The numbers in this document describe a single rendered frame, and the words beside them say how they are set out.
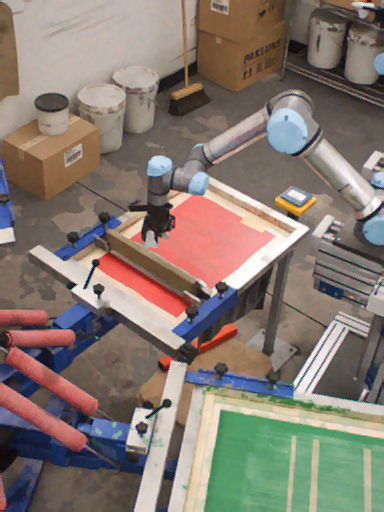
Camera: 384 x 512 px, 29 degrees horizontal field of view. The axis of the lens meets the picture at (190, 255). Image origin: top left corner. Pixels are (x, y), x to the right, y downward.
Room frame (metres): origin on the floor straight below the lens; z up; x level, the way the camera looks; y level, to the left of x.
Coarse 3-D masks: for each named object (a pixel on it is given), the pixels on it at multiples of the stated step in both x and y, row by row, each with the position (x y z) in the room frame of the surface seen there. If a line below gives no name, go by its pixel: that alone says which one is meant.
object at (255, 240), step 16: (224, 224) 2.33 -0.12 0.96; (240, 224) 2.33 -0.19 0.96; (256, 240) 2.24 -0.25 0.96; (240, 256) 2.14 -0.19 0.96; (192, 272) 2.03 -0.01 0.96; (224, 272) 2.04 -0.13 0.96; (144, 288) 1.93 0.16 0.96; (160, 288) 1.93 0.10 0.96; (160, 304) 1.85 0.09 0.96; (176, 304) 1.86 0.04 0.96
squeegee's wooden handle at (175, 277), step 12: (108, 240) 2.09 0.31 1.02; (120, 240) 2.06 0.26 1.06; (120, 252) 2.06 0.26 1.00; (132, 252) 2.02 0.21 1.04; (144, 252) 2.00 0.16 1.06; (144, 264) 1.99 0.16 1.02; (156, 264) 1.95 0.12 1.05; (168, 264) 1.95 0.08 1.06; (168, 276) 1.92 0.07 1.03; (180, 276) 1.89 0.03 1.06; (180, 288) 1.89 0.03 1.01; (192, 288) 1.86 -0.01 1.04
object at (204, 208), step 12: (180, 204) 2.43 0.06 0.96; (192, 204) 2.44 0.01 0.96; (204, 204) 2.45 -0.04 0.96; (216, 204) 2.45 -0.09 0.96; (204, 216) 2.37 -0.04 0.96; (216, 216) 2.37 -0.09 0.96; (228, 216) 2.38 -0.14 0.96; (132, 240) 2.19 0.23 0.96; (156, 252) 2.13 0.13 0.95; (168, 252) 2.13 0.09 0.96; (108, 264) 2.04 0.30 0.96; (120, 264) 2.04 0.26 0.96; (120, 276) 1.98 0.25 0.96; (132, 276) 1.98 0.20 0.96; (144, 276) 1.99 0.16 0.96; (132, 288) 1.92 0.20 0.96
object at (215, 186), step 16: (176, 192) 2.50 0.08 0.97; (224, 192) 2.50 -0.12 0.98; (240, 192) 2.50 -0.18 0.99; (256, 208) 2.40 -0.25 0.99; (128, 224) 2.26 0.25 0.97; (288, 224) 2.31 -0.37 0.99; (288, 240) 2.21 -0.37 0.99; (80, 256) 2.06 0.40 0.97; (272, 256) 2.11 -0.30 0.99; (256, 272) 2.02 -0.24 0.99; (112, 288) 1.88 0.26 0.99; (240, 288) 1.93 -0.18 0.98; (160, 320) 1.74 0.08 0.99
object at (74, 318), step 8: (80, 304) 1.74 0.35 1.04; (72, 312) 1.70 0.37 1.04; (80, 312) 1.70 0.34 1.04; (88, 312) 1.70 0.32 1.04; (56, 320) 1.66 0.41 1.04; (64, 320) 1.66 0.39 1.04; (72, 320) 1.66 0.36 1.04; (80, 320) 1.67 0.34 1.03; (64, 328) 1.63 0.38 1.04; (72, 328) 1.64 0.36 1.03; (80, 328) 1.67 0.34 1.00
